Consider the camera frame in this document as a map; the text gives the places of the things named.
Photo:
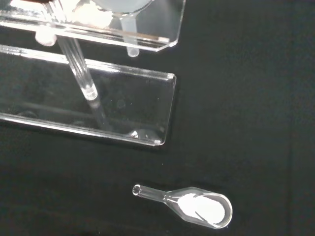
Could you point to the clear acrylic funnel stand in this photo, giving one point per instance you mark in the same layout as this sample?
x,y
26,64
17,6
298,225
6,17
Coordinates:
x,y
137,103

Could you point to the glass weighing funnel with powder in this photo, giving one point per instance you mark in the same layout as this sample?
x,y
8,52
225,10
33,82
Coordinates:
x,y
201,207

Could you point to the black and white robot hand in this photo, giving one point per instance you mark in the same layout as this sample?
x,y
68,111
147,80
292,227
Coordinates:
x,y
92,14

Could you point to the black bench cloth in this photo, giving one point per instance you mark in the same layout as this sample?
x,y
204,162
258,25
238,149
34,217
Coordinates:
x,y
246,110

